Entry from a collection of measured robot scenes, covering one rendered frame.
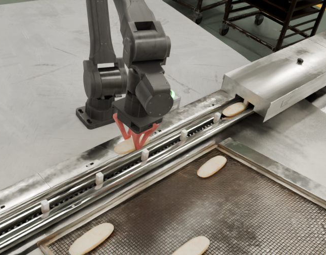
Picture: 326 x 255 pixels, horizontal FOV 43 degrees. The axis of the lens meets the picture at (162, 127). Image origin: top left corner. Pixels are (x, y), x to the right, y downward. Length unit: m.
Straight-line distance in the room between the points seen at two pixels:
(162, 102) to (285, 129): 0.62
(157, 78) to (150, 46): 0.06
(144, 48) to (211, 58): 0.81
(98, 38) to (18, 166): 0.37
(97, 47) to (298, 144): 0.64
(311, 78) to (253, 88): 0.23
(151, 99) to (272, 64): 0.74
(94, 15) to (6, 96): 0.37
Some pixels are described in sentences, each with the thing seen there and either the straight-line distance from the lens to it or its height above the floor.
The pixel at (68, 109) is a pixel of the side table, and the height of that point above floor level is 0.82.
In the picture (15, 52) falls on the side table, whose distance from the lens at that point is 1.49.
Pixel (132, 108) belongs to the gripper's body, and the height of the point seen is 1.05.
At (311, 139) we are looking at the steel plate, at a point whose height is 0.82.
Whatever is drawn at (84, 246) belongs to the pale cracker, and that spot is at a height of 0.91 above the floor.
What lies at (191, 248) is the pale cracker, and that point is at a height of 0.93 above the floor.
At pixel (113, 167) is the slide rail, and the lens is 1.01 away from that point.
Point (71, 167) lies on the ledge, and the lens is 0.99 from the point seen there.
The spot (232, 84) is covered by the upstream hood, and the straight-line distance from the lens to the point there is 1.30.
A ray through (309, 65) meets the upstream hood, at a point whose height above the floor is 0.92.
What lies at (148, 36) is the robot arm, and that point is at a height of 1.20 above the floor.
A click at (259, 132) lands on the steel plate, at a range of 1.28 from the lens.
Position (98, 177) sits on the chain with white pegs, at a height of 0.87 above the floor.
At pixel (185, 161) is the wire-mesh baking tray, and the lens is 1.00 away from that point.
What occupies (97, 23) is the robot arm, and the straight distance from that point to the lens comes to 1.09.
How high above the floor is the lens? 1.56
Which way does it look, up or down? 38 degrees down
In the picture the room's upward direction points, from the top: 11 degrees clockwise
